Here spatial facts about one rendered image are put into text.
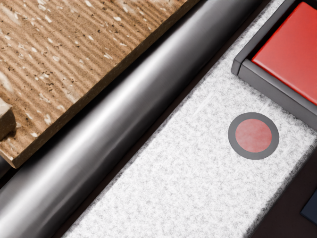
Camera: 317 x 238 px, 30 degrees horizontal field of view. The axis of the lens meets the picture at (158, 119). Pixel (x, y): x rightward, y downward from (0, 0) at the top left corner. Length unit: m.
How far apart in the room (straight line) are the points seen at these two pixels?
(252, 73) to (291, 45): 0.03
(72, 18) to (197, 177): 0.13
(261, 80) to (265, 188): 0.07
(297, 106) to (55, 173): 0.15
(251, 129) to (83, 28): 0.12
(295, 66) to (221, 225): 0.11
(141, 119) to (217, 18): 0.09
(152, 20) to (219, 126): 0.08
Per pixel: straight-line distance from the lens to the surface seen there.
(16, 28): 0.38
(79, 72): 0.36
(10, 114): 0.33
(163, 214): 0.35
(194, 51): 0.39
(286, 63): 0.38
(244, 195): 0.36
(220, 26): 0.41
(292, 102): 0.37
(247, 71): 0.37
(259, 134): 0.37
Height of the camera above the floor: 1.25
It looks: 65 degrees down
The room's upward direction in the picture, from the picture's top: 4 degrees clockwise
